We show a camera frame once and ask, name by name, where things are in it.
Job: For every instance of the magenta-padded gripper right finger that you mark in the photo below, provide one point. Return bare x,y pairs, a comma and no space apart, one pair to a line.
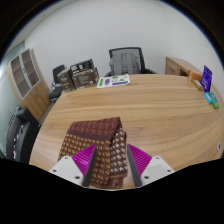
146,166

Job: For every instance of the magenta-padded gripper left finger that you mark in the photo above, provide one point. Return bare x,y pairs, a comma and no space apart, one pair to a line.
78,166

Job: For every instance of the brown patterned towel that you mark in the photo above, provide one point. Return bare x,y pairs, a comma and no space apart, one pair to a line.
96,133

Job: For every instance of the black sofa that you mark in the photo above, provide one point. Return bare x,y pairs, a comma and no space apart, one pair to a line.
20,136

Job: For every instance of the wooden cabinet with glass doors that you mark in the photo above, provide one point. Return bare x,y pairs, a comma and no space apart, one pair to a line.
33,96

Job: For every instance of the tall brown cardboard box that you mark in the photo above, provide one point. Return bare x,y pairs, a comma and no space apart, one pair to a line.
65,80

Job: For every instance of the wide brown cardboard box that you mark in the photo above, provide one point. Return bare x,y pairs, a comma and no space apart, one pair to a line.
86,79

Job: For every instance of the white printed leaflet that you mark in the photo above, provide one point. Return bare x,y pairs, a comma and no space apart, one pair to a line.
113,81

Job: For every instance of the small blue box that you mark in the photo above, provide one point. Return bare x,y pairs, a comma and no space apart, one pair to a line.
208,97

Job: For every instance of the small green box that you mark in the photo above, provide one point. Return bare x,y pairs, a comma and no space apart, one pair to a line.
215,101

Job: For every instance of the flat black cardboard box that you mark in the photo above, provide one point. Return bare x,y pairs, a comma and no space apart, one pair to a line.
81,66

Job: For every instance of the wooden side cabinet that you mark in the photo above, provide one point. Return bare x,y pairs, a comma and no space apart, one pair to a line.
176,66

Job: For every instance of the purple standing card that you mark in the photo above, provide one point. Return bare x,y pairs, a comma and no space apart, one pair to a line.
206,78

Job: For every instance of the grey mesh office chair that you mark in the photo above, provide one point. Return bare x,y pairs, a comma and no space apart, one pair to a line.
126,61

